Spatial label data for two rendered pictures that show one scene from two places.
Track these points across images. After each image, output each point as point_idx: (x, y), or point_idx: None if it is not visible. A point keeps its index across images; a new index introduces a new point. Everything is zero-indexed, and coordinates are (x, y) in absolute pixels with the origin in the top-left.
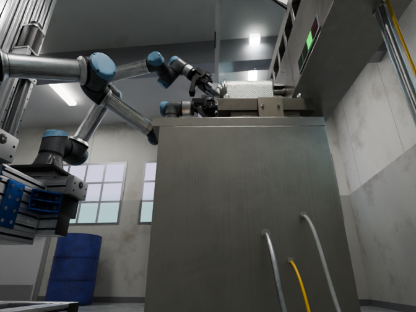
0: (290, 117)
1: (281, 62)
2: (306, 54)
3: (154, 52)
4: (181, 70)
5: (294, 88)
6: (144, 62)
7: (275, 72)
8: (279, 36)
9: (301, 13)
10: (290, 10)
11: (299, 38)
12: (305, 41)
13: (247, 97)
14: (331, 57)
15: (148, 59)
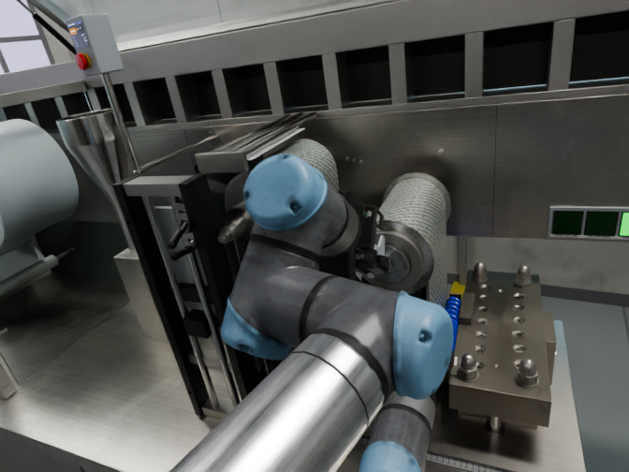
0: (567, 356)
1: (420, 104)
2: (607, 235)
3: (442, 326)
4: (332, 242)
5: (494, 231)
6: (377, 411)
7: (339, 72)
8: (431, 15)
9: (626, 122)
10: (549, 22)
11: (580, 165)
12: (609, 199)
13: (437, 267)
14: None
15: (424, 392)
